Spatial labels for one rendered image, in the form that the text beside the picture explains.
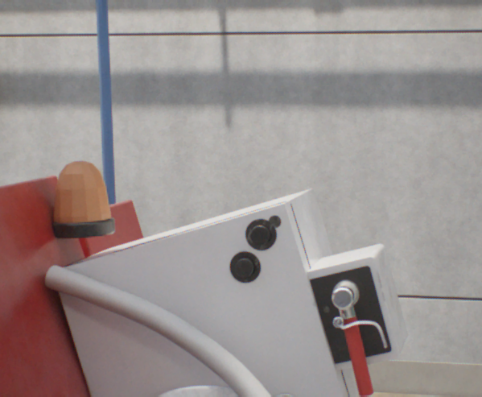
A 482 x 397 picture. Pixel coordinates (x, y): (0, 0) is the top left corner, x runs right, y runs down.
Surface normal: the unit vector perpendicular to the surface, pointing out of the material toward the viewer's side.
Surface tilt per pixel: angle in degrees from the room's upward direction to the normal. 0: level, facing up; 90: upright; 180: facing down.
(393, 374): 90
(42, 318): 70
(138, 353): 90
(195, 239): 90
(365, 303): 90
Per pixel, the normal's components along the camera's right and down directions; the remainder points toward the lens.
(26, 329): 0.92, -0.32
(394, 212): -0.22, 0.09
